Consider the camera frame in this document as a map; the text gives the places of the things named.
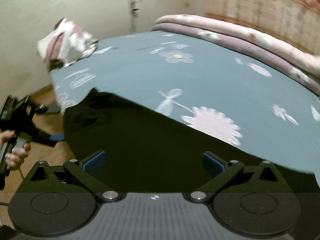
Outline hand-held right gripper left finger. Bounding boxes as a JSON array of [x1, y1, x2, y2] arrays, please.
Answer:
[[19, 150, 122, 203]]

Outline patterned beige curtain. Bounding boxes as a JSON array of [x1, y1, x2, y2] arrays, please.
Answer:
[[204, 0, 320, 55]]

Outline person's left hand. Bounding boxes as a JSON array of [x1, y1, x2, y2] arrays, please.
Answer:
[[0, 131, 32, 169]]

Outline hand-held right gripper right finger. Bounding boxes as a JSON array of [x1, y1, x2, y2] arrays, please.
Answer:
[[188, 151, 292, 203]]

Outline purple floral quilt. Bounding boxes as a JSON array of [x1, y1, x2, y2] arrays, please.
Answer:
[[152, 22, 320, 95]]

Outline black pants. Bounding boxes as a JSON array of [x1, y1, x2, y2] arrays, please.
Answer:
[[62, 87, 320, 193]]

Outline pink and white clothes pile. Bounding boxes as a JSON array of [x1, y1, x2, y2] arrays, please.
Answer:
[[36, 17, 99, 68]]

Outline wall cables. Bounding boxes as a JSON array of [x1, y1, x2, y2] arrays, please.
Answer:
[[127, 0, 140, 33]]

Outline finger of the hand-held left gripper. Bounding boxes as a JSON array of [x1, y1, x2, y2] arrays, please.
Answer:
[[27, 96, 60, 113], [30, 130, 65, 147]]

